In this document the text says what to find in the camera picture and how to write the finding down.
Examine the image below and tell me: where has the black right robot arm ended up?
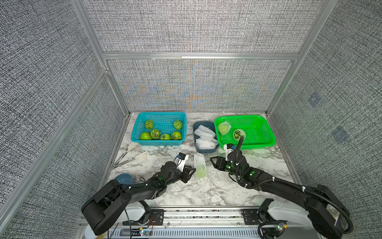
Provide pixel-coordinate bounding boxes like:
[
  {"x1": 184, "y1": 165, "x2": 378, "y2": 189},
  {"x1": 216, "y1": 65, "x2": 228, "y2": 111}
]
[{"x1": 210, "y1": 149, "x2": 354, "y2": 239}]

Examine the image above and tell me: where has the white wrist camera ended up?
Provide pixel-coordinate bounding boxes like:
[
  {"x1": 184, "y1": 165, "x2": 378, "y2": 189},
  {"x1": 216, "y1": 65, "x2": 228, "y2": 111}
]
[
  {"x1": 223, "y1": 143, "x2": 236, "y2": 161},
  {"x1": 176, "y1": 152, "x2": 189, "y2": 172}
]

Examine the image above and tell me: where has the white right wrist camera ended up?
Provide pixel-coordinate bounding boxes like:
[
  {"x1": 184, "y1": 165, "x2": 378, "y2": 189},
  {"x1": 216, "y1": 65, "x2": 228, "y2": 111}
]
[{"x1": 223, "y1": 143, "x2": 236, "y2": 161}]

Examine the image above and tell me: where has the blue bowl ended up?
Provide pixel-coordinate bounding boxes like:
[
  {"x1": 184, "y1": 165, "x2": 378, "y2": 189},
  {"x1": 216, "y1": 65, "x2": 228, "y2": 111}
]
[{"x1": 115, "y1": 173, "x2": 134, "y2": 185}]

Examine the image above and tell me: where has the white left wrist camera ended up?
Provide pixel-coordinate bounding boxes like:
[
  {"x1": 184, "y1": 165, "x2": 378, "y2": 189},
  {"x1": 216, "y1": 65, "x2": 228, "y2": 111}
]
[{"x1": 176, "y1": 152, "x2": 189, "y2": 172}]

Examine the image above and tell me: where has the white foam net sleeve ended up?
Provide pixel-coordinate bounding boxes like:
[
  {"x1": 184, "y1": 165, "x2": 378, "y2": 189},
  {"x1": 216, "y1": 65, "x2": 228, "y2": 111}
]
[
  {"x1": 217, "y1": 120, "x2": 232, "y2": 135},
  {"x1": 232, "y1": 128, "x2": 247, "y2": 142},
  {"x1": 194, "y1": 153, "x2": 207, "y2": 171}
]

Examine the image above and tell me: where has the black corrugated cable conduit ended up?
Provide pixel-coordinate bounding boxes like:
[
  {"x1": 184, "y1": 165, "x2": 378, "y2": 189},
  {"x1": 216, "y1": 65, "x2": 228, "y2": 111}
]
[{"x1": 235, "y1": 135, "x2": 245, "y2": 156}]

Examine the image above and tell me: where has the white foam net pile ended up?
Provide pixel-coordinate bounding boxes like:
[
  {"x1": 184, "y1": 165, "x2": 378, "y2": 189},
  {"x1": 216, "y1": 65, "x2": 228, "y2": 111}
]
[{"x1": 194, "y1": 124, "x2": 218, "y2": 150}]

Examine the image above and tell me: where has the bright green plastic basket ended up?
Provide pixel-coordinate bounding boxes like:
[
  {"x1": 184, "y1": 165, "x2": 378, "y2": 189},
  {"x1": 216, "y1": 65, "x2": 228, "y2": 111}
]
[{"x1": 214, "y1": 115, "x2": 276, "y2": 150}]

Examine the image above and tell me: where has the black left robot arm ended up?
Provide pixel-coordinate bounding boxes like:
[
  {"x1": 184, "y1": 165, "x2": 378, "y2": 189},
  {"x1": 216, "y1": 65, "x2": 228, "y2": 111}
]
[{"x1": 81, "y1": 161, "x2": 196, "y2": 236}]

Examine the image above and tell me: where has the grey-blue plastic tub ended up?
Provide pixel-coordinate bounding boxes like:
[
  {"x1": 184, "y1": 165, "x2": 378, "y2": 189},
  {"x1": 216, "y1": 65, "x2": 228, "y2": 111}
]
[{"x1": 193, "y1": 120, "x2": 219, "y2": 154}]

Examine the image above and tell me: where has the teal plastic basket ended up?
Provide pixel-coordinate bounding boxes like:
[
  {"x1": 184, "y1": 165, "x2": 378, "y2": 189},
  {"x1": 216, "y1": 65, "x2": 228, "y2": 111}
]
[{"x1": 131, "y1": 112, "x2": 187, "y2": 146}]

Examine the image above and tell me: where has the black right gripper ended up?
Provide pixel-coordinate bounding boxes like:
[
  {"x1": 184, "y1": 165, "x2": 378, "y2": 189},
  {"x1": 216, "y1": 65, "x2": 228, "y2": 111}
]
[{"x1": 208, "y1": 156, "x2": 242, "y2": 181}]

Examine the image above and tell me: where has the custard apple in teal basket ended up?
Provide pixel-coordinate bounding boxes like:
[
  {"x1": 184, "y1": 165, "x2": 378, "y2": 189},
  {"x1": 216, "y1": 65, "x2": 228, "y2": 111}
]
[{"x1": 144, "y1": 119, "x2": 154, "y2": 130}]

